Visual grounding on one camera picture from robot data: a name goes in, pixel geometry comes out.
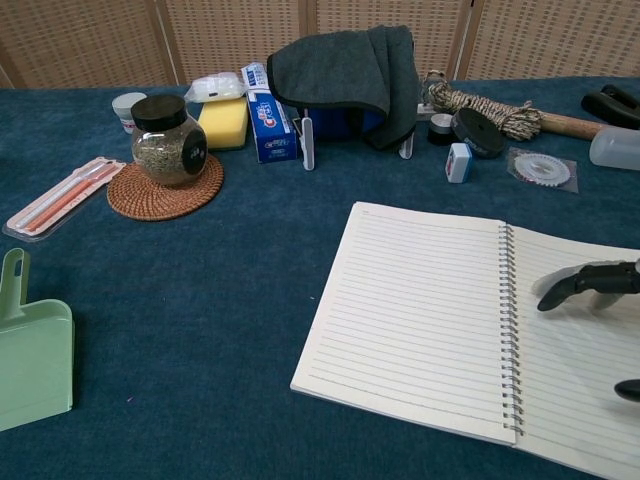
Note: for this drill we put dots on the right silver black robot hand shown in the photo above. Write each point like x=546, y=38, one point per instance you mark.
x=600, y=277

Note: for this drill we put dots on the white spiral notebook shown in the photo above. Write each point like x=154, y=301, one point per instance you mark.
x=410, y=315

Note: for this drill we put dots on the clear pin wheel pack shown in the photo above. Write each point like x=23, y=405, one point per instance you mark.
x=542, y=170

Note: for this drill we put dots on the clear plastic squeeze bottle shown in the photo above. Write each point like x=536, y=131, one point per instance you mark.
x=617, y=147

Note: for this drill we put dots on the wooden rolling stick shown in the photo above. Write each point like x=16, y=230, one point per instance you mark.
x=575, y=125

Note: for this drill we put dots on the black stapler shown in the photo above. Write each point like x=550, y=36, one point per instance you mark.
x=610, y=102

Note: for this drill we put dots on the small white eraser block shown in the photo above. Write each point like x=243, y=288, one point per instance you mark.
x=457, y=162

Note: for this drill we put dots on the black round tape roll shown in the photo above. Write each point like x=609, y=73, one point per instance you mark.
x=477, y=132

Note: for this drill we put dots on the small silver jar white lid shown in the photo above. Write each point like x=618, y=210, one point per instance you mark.
x=439, y=129

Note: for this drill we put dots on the white grey plastic clip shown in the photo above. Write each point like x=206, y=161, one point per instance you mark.
x=407, y=147
x=308, y=145

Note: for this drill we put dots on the small white box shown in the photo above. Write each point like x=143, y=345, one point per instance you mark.
x=424, y=110

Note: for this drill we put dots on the blue box under cloth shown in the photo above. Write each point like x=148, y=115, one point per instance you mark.
x=335, y=122

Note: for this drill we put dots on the dark grey cloth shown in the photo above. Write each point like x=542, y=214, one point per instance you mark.
x=340, y=70

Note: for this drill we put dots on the blue toothpaste box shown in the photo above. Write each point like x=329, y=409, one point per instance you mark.
x=272, y=130

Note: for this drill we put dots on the blue white paper pack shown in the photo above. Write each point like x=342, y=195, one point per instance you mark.
x=255, y=77

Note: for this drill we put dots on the blue carpet table cover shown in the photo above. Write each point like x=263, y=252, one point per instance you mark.
x=200, y=310

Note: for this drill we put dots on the yellow sponge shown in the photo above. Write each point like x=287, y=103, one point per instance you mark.
x=225, y=125

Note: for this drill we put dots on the white cotton pads pack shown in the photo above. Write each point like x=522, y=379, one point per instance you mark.
x=215, y=87

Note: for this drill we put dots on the brown woven rattan coaster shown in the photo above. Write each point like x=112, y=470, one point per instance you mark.
x=150, y=200

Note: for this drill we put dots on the glass jar black lid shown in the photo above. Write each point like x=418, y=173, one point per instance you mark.
x=160, y=145

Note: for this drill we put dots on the small white jar grey lid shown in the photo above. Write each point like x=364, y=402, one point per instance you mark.
x=125, y=110

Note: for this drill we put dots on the pink toothbrush pack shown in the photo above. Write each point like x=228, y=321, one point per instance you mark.
x=60, y=200

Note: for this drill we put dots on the woven bamboo folding screen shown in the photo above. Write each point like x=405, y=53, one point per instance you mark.
x=100, y=40

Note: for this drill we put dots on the green plastic dustpan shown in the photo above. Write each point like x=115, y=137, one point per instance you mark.
x=35, y=360

